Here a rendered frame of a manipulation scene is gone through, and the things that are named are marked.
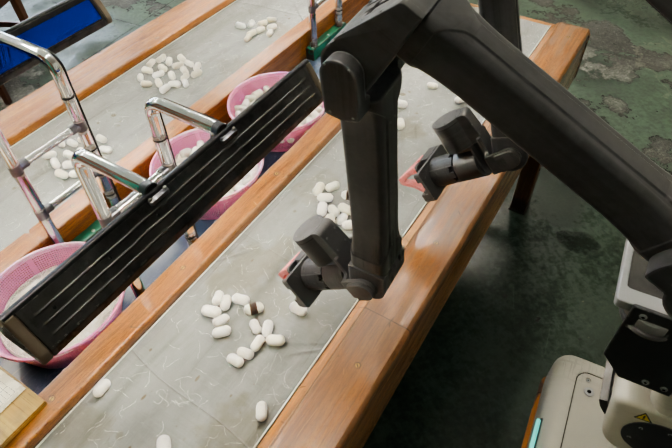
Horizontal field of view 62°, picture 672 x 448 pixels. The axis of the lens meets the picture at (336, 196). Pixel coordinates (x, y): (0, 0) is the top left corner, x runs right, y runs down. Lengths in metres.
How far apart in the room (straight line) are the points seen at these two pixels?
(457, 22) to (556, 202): 1.97
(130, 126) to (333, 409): 0.93
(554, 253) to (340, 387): 1.40
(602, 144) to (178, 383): 0.79
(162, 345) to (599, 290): 1.55
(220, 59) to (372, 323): 1.01
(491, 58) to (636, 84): 2.75
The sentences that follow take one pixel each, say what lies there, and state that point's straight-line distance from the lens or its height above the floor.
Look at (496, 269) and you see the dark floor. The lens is 2.13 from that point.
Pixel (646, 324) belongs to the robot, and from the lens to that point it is 0.83.
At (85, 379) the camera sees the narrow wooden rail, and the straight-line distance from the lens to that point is 1.09.
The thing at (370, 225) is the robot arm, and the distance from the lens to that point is 0.72.
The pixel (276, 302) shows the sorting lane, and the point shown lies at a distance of 1.10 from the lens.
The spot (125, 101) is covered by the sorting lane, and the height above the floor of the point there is 0.74.
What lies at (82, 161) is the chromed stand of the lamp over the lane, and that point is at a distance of 0.89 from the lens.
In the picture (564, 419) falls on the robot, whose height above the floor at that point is 0.28.
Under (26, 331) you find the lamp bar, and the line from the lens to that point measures 0.75.
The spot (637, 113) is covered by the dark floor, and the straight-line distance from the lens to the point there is 3.03.
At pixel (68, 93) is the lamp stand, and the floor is 1.04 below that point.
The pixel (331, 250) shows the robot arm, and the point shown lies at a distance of 0.83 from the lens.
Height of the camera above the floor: 1.65
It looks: 46 degrees down
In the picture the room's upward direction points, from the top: 2 degrees counter-clockwise
